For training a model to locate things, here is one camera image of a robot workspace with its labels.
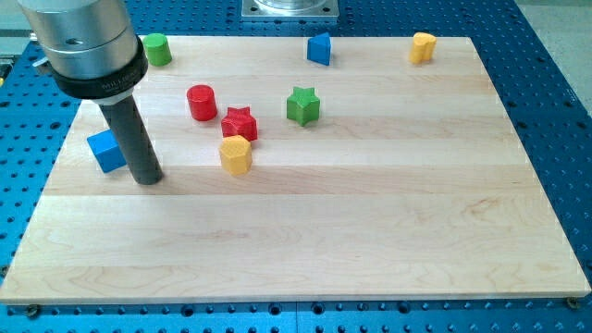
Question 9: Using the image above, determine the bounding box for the blue cube block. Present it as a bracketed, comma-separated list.
[87, 129, 127, 173]

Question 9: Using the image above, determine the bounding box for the light wooden board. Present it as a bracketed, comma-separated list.
[1, 36, 590, 305]

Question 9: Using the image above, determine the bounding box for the green star block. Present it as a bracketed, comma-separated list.
[287, 87, 320, 127]

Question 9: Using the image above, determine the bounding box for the yellow hexagon block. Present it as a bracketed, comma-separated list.
[218, 135, 253, 176]

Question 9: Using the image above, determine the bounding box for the red star block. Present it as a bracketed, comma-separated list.
[221, 106, 258, 142]

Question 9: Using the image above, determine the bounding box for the red cylinder block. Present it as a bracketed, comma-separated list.
[186, 84, 217, 121]

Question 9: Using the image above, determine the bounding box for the blue triangle block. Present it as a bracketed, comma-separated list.
[306, 32, 331, 66]

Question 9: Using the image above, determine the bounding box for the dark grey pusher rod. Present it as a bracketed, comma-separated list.
[99, 95, 164, 185]

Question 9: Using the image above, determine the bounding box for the yellow heart block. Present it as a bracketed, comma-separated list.
[409, 32, 438, 65]

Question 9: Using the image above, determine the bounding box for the green cylinder block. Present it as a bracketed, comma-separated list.
[142, 33, 172, 67]

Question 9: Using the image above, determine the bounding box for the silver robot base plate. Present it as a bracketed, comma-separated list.
[241, 0, 339, 20]

